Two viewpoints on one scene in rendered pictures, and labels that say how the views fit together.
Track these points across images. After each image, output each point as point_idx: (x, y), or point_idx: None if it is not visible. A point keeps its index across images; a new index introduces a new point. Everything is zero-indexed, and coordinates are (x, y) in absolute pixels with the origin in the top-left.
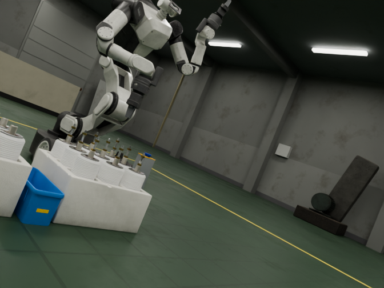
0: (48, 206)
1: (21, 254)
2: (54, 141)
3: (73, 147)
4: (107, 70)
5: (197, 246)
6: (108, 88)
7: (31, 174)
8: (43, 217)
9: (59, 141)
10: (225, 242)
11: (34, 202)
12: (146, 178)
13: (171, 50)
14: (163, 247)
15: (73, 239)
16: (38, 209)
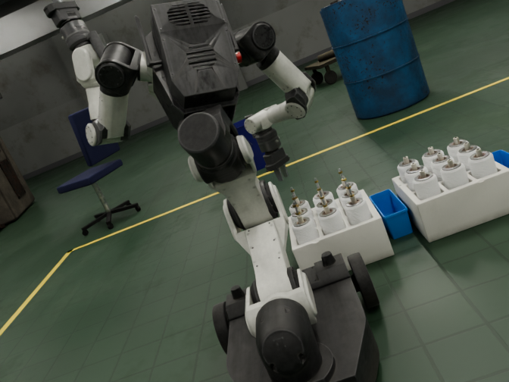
0: (379, 202)
1: (396, 193)
2: (352, 254)
3: (354, 192)
4: (254, 161)
5: (237, 265)
6: (257, 186)
7: (388, 221)
8: (382, 210)
9: (363, 198)
10: (170, 299)
11: (389, 197)
12: None
13: (126, 103)
14: (287, 243)
15: None
16: (386, 203)
